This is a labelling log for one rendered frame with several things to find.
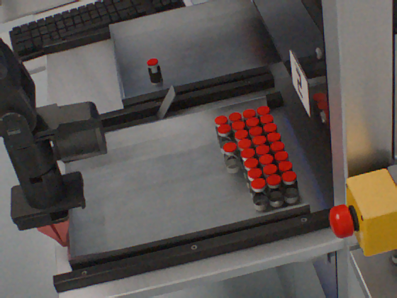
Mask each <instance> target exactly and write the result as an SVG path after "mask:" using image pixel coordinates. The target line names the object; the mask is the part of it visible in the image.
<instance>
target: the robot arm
mask: <svg viewBox="0 0 397 298"><path fill-rule="evenodd" d="M0 137H1V138H3V143H4V146H5V148H6V150H7V154H8V155H9V158H10V161H11V164H12V165H13V168H14V171H15V172H16V176H17V178H18V181H19V182H20V184H19V185H16V186H13V187H12V188H11V210H10V217H11V219H12V221H13V223H14V224H16V225H17V227H18V229H19V231H23V230H29V229H32V228H36V229H37V231H39V232H41V233H44V234H45V235H46V236H49V237H51V238H54V239H55V240H56V241H57V242H58V243H59V244H60V245H61V246H62V247H65V246H67V232H68V231H67V230H68V227H69V222H70V219H69V209H72V208H73V209H75V208H78V207H81V208H82V209H85V207H86V203H85V198H84V181H83V177H82V173H81V172H73V173H67V174H63V175H62V174H61V172H60V169H59V165H58V163H57V160H56V157H55V155H54V150H53V149H52V146H51V143H50V138H51V140H52V143H53V145H54V149H55V152H56V155H57V156H58V157H61V158H62V161H63V163H67V162H72V161H78V160H82V159H86V158H90V157H94V156H97V155H105V154H108V150H107V145H106V144H107V142H106V139H105V136H104V125H102V122H101V118H100V116H99V112H98V110H97V107H96V105H95V103H94V102H92V101H84V102H79V103H75V104H68V105H63V106H57V103H54V104H48V105H46V106H41V107H36V93H35V82H34V81H33V79H32V78H31V75H30V74H29V73H28V70H27V69H26V67H25V66H24V64H23V62H22V60H17V59H16V56H15V55H14V53H13V51H12V50H11V49H10V47H9V46H8V45H7V44H6V43H5V42H4V41H3V40H2V39H1V37H0Z"/></svg>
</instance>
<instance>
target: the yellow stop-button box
mask: <svg viewBox="0 0 397 298"><path fill-rule="evenodd" d="M345 186H346V195H347V207H348V209H349V212H350V213H351V214H352V218H353V221H354V223H353V229H354V234H355V237H356V239H357V240H358V242H359V246H360V248H361V249H362V253H363V254H364V255H365V256H367V257H369V256H371V255H376V254H379V253H383V252H386V251H389V250H393V249H397V165H394V166H388V167H387V169H382V170H377V171H374V172H368V173H364V174H361V175H357V176H354V177H350V178H348V179H346V185H345Z"/></svg>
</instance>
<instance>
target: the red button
mask: <svg viewBox="0 0 397 298"><path fill-rule="evenodd" d="M329 222H330V226H331V229H332V232H333V233H334V234H335V235H336V236H337V238H341V239H343V238H347V237H350V236H352V235H353V233H354V229H353V223H354V221H353V218H352V214H351V213H350V212H349V209H348V207H347V206H346V205H345V204H340V205H337V206H334V207H333V208H331V209H330V213H329Z"/></svg>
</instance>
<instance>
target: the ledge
mask: <svg viewBox="0 0 397 298"><path fill-rule="evenodd" d="M349 258H350V263H351V265H352V269H353V270H354V273H355V275H356V277H357V279H358V281H359V285H360V287H361V288H362V291H363V293H364V296H365V297H366V298H397V264H395V263H394V262H393V261H392V250H389V251H386V252H383V253H379V254H376V255H371V256H369V257H367V256H365V255H364V254H363V253H362V249H361V248H359V249H354V250H351V251H350V252H349Z"/></svg>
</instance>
